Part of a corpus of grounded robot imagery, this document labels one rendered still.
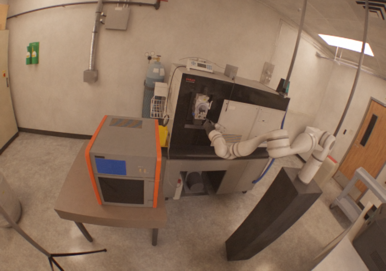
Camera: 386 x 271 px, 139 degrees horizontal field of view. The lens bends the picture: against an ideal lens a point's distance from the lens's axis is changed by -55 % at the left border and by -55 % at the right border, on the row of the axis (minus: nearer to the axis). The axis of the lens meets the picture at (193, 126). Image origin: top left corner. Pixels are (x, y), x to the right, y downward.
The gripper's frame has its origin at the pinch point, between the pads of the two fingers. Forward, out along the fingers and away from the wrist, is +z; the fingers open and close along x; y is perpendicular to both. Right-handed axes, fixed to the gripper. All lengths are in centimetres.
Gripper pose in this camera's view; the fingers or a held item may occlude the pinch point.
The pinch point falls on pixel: (207, 119)
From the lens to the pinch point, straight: 111.4
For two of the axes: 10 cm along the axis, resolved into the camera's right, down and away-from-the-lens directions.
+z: -2.3, -4.8, 8.5
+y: -5.7, 7.7, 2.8
